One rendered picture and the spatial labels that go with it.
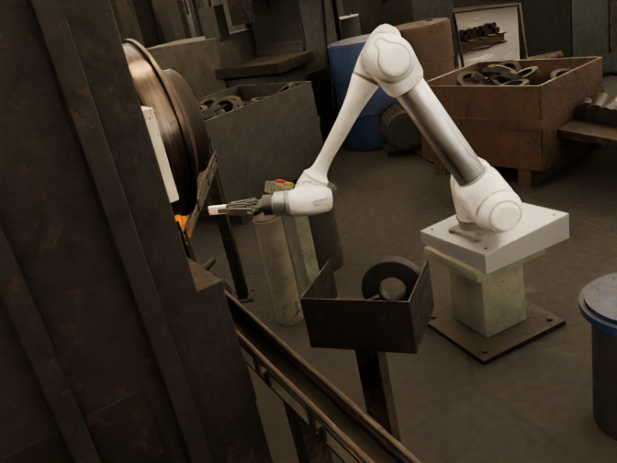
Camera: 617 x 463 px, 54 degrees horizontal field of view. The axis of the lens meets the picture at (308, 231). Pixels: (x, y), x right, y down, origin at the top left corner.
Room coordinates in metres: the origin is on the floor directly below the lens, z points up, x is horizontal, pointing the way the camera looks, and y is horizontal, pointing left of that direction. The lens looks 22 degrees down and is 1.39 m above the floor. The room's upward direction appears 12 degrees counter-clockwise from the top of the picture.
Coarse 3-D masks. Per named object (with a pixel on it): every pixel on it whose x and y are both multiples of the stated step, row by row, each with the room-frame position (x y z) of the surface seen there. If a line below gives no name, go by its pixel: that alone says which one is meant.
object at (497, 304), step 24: (456, 288) 2.07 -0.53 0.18; (480, 288) 1.93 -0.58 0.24; (504, 288) 1.96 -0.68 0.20; (432, 312) 2.18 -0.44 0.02; (456, 312) 2.09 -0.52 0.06; (480, 312) 1.94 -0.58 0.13; (504, 312) 1.95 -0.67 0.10; (528, 312) 2.03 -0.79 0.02; (456, 336) 1.98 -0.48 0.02; (480, 336) 1.94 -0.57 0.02; (504, 336) 1.91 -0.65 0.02; (528, 336) 1.88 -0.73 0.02; (480, 360) 1.81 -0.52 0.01
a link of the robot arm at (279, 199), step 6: (276, 192) 2.04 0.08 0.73; (282, 192) 2.03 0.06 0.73; (276, 198) 2.01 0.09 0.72; (282, 198) 2.00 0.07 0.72; (276, 204) 2.00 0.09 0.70; (282, 204) 2.00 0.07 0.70; (276, 210) 2.00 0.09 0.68; (282, 210) 2.00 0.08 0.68; (288, 210) 1.99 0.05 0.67; (276, 216) 2.02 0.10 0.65
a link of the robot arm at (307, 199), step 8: (304, 184) 2.09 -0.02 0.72; (312, 184) 2.10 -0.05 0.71; (288, 192) 2.02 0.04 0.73; (296, 192) 2.01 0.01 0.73; (304, 192) 2.00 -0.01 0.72; (312, 192) 1.99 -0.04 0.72; (320, 192) 1.99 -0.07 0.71; (328, 192) 2.00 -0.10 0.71; (288, 200) 2.00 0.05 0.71; (296, 200) 1.99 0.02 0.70; (304, 200) 1.98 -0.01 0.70; (312, 200) 1.98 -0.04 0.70; (320, 200) 1.98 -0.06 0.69; (328, 200) 1.98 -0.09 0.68; (296, 208) 1.98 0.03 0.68; (304, 208) 1.98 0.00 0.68; (312, 208) 1.98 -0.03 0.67; (320, 208) 1.98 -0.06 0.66; (328, 208) 1.98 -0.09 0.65
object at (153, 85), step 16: (128, 48) 1.51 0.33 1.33; (144, 48) 1.49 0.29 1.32; (144, 64) 1.45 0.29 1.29; (144, 80) 1.41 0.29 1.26; (160, 80) 1.42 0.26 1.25; (144, 96) 1.38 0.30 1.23; (160, 96) 1.40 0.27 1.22; (160, 112) 1.38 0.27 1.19; (176, 112) 1.38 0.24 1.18; (160, 128) 1.36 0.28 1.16; (176, 128) 1.38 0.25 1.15; (176, 144) 1.37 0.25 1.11; (176, 160) 1.37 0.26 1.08; (192, 160) 1.38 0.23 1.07; (176, 176) 1.38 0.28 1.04; (192, 176) 1.39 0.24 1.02; (192, 192) 1.42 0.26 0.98; (176, 208) 1.43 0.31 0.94; (192, 208) 1.45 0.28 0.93
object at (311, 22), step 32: (256, 0) 5.29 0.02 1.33; (288, 0) 5.49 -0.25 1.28; (320, 0) 5.69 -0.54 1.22; (224, 32) 5.59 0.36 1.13; (256, 32) 5.79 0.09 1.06; (288, 32) 5.54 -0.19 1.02; (320, 32) 5.63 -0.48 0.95; (256, 64) 5.21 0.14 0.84; (288, 64) 5.11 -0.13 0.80; (320, 64) 5.57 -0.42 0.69; (320, 96) 5.48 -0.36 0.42; (320, 128) 5.44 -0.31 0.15
